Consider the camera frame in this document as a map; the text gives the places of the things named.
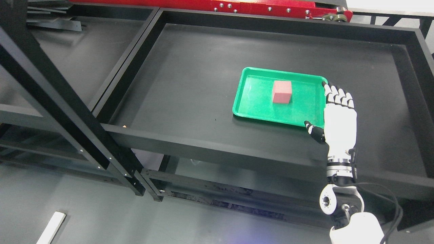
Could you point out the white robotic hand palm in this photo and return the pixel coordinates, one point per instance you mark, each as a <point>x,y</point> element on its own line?
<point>340,130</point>

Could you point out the black white robotic thumb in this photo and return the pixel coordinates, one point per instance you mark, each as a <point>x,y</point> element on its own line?
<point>317,133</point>

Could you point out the black white robotic fingers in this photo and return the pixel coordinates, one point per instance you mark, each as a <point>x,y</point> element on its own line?
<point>337,97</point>

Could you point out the pink foam block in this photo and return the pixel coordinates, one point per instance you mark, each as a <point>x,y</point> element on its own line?
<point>282,92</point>

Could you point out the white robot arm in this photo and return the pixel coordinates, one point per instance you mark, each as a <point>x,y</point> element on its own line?
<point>340,198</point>

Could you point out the green plastic tray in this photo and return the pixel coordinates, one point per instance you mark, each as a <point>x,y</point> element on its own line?
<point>253,98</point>

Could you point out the black metal shelf right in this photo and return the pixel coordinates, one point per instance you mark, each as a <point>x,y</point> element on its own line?
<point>236,90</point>

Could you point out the black metal shelf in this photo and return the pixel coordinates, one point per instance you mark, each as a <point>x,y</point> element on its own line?
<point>38,80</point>
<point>236,90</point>

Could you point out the black metal shelf left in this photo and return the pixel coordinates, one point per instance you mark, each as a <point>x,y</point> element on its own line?
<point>38,80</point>

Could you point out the white table leg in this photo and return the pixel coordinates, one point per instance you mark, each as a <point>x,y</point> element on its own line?
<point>52,228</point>

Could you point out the red conveyor frame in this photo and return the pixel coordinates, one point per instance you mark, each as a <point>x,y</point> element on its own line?
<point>310,9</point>

